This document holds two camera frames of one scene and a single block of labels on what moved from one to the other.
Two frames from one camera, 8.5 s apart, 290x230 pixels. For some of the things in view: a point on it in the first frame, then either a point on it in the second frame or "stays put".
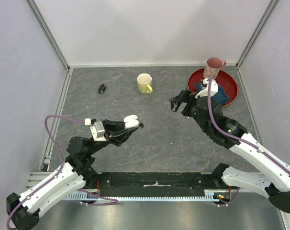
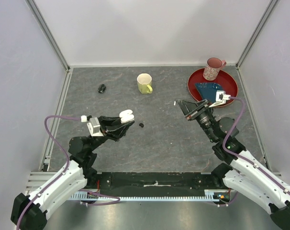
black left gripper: x=116 y=132 -> x=111 y=127
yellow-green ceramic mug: x=144 y=83 stays put
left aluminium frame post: x=46 y=29 stays put
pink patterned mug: x=214 y=66 stays put
